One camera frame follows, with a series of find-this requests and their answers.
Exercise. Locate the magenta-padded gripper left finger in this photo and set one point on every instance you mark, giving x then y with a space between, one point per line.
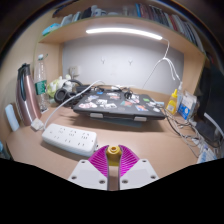
98 163

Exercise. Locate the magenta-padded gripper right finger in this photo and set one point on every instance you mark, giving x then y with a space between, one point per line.
131 163

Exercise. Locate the white power strip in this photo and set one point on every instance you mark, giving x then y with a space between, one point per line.
68 137

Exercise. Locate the grey laptop stand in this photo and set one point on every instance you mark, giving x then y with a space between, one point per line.
116 121

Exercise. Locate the black laptop with stickers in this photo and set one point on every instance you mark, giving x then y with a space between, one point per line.
116 106

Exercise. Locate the yellow glue bottle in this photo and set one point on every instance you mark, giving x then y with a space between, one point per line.
171 105

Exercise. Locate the crumpled small packet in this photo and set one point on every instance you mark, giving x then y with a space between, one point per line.
37 125

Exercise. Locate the blue and white keyboard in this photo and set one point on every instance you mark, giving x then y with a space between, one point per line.
207 155

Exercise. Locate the black headphones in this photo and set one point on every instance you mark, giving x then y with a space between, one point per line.
61 96

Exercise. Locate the blue and white box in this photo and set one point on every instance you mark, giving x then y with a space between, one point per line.
186 107

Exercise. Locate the clear pump bottle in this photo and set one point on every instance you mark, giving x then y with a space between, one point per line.
180 95

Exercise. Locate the green and white plush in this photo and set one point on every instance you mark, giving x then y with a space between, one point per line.
53 87

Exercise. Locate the pink metal thermos jug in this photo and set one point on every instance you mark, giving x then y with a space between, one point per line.
28 100

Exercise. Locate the clear plastic water bottle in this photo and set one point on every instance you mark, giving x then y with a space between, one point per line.
41 86

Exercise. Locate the white cylindrical roll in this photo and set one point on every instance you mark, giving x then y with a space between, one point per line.
12 117

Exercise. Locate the black computer monitor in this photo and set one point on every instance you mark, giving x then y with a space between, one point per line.
213 96

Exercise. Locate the white light bar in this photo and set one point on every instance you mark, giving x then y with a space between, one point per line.
123 31

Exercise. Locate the wooden shelf with books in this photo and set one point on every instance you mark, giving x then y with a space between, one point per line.
83 25

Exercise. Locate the white wall socket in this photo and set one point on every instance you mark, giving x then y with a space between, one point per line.
74 70

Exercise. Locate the white wall hook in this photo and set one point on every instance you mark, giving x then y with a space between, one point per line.
130 62
103 61

